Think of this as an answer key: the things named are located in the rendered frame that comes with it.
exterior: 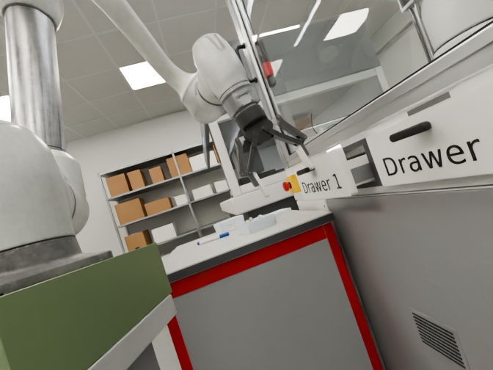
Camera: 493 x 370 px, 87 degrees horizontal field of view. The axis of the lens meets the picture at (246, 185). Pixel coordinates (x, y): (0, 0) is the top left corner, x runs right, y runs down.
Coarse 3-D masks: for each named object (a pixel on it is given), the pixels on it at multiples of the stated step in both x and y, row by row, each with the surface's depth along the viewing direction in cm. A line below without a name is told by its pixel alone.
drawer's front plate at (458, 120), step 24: (480, 96) 32; (408, 120) 43; (432, 120) 39; (456, 120) 36; (480, 120) 33; (384, 144) 50; (408, 144) 45; (432, 144) 40; (456, 144) 37; (480, 144) 34; (384, 168) 52; (408, 168) 46; (432, 168) 42; (456, 168) 38; (480, 168) 35
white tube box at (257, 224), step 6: (264, 216) 100; (270, 216) 96; (252, 222) 92; (258, 222) 93; (264, 222) 94; (270, 222) 95; (276, 222) 97; (240, 228) 95; (246, 228) 91; (252, 228) 91; (258, 228) 92; (240, 234) 96; (246, 234) 92
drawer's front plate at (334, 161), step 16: (320, 160) 65; (336, 160) 58; (304, 176) 78; (320, 176) 68; (336, 176) 60; (352, 176) 57; (304, 192) 82; (320, 192) 71; (336, 192) 62; (352, 192) 56
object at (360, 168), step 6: (360, 156) 59; (366, 156) 59; (348, 162) 59; (354, 162) 59; (360, 162) 59; (366, 162) 59; (354, 168) 59; (360, 168) 59; (366, 168) 59; (354, 174) 58; (360, 174) 59; (366, 174) 59; (372, 174) 59; (354, 180) 58; (360, 180) 58; (366, 180) 59; (372, 180) 59
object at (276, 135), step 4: (264, 128) 65; (268, 128) 65; (268, 132) 65; (272, 132) 65; (276, 132) 65; (272, 136) 68; (276, 136) 66; (280, 136) 66; (284, 136) 66; (288, 136) 66; (280, 140) 68; (284, 140) 67; (288, 140) 66; (292, 140) 66; (296, 140) 66; (300, 140) 66; (292, 144) 68; (300, 144) 66
